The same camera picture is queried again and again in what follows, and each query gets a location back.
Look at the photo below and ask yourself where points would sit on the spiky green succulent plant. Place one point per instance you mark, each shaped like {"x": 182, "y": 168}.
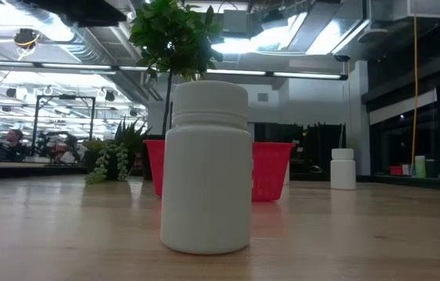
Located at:
{"x": 128, "y": 136}

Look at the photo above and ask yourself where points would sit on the long ceiling light bar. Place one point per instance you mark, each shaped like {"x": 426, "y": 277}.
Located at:
{"x": 306, "y": 75}
{"x": 75, "y": 66}

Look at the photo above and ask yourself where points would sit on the black metal frame rig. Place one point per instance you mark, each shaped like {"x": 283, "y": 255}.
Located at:
{"x": 66, "y": 97}

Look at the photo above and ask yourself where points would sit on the small black planter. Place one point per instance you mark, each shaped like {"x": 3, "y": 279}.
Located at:
{"x": 111, "y": 171}

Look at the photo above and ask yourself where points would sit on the trailing bead succulent plant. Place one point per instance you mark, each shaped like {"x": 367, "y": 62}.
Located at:
{"x": 101, "y": 168}

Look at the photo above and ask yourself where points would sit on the black round ceiling device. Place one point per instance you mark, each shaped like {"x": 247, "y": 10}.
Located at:
{"x": 27, "y": 38}

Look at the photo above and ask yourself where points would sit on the large white pill bottle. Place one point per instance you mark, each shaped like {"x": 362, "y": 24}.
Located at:
{"x": 206, "y": 175}

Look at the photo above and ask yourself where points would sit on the black partition screen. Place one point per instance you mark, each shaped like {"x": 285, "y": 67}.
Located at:
{"x": 317, "y": 144}

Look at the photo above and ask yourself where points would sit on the dark green cup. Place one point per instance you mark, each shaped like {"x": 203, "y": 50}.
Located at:
{"x": 431, "y": 168}

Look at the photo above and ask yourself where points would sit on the background wooden desk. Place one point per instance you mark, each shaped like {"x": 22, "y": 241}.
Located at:
{"x": 29, "y": 169}

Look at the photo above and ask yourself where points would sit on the light green cup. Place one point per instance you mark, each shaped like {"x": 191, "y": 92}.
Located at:
{"x": 420, "y": 167}

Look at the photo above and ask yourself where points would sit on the person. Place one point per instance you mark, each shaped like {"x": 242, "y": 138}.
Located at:
{"x": 11, "y": 150}

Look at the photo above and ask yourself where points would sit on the red slotted plastic basket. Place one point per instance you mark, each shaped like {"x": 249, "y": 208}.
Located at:
{"x": 270, "y": 171}

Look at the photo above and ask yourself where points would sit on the tall green leafy tree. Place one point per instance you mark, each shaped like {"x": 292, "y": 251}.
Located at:
{"x": 173, "y": 35}

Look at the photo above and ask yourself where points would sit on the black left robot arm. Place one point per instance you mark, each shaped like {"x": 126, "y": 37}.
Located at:
{"x": 87, "y": 11}

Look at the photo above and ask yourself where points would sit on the small red box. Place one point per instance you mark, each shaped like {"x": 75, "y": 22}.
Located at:
{"x": 396, "y": 170}

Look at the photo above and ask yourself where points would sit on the small white cup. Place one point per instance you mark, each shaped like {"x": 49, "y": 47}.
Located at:
{"x": 406, "y": 169}

